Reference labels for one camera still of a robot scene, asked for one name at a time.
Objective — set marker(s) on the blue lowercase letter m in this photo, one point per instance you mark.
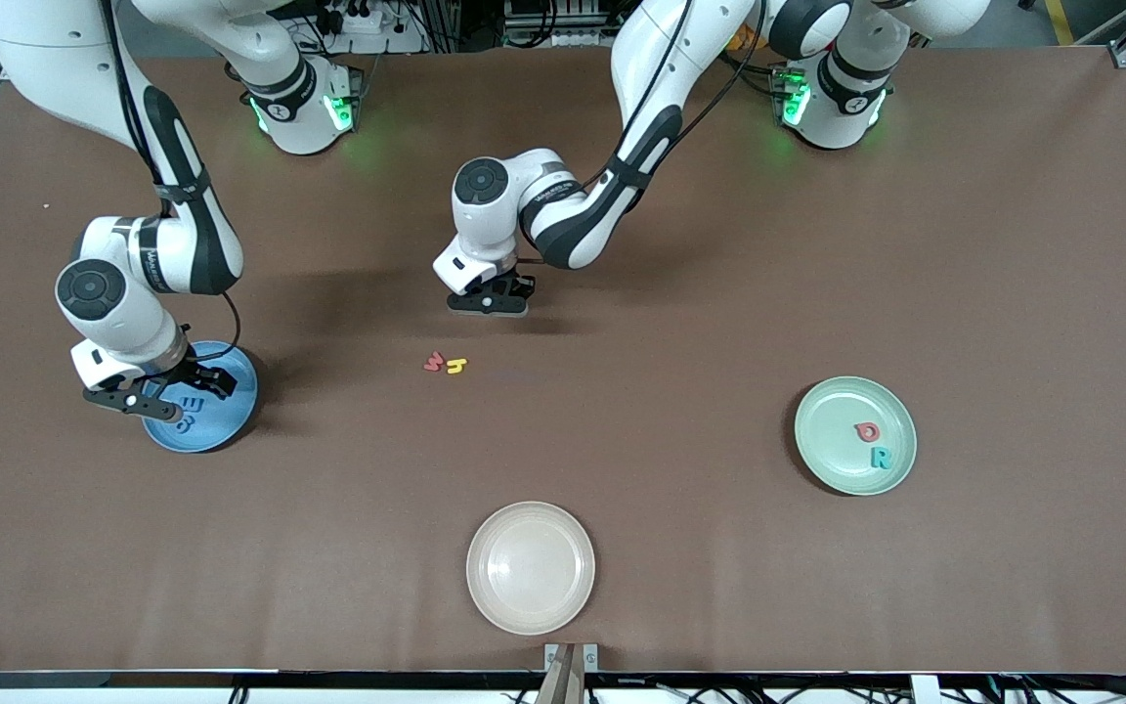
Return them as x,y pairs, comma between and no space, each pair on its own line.
194,405

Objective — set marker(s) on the yellow lowercase letter h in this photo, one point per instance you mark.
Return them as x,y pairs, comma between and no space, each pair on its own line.
456,367

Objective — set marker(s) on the red lowercase letter w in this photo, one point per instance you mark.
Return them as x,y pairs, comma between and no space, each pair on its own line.
433,363

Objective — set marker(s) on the red uppercase letter Q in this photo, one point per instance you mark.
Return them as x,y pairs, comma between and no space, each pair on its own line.
860,432

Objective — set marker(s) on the teal uppercase letter R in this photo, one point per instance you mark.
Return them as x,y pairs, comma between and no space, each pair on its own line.
881,458

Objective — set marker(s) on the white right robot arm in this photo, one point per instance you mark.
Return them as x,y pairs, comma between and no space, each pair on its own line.
138,332

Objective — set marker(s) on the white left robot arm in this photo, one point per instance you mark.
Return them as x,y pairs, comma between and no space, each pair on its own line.
490,235

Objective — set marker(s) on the blue plate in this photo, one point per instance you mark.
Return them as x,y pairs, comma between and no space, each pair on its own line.
226,420

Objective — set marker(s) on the long white power strip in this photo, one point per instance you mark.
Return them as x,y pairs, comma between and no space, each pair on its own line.
583,40

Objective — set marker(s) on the white power strip with plugs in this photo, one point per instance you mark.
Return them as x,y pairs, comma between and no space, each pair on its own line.
358,20

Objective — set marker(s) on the beige plate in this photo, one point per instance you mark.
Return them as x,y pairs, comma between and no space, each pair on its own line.
531,567

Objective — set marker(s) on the brown table cover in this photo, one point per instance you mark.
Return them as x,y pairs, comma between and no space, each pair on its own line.
680,548

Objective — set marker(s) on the orange packaged items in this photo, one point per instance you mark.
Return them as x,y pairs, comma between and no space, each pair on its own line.
749,37

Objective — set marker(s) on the light green plate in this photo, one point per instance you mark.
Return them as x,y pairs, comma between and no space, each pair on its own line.
832,435

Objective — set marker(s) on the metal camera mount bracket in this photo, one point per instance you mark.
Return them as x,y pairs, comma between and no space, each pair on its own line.
571,660

